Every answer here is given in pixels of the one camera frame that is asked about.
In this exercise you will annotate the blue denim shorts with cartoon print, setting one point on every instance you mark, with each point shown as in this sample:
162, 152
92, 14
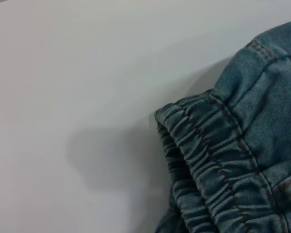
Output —
245, 157

